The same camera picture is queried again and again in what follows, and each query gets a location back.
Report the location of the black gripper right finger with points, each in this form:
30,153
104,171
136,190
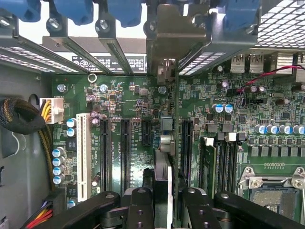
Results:
200,212

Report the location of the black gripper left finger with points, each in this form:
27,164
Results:
140,212

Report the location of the long black expansion slot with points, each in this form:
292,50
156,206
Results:
105,155
125,155
187,152

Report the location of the CPU socket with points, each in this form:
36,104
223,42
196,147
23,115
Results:
271,200

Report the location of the short black expansion slot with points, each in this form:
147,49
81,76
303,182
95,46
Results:
146,132

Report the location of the white expansion slot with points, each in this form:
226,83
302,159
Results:
84,155

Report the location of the green motherboard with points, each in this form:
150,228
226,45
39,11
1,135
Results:
133,95

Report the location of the white power connector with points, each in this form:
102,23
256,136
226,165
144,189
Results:
53,111

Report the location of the black regulatory label sticker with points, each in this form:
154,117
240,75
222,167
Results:
135,63

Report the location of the silver USB port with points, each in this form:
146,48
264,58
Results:
237,64
256,64

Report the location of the perforated slot cover plate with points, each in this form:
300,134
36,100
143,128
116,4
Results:
78,52
116,55
226,43
35,51
23,64

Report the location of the blue slot retention clip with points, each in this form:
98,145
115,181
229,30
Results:
241,14
74,12
21,9
125,13

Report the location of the black open PC case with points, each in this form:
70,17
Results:
264,7

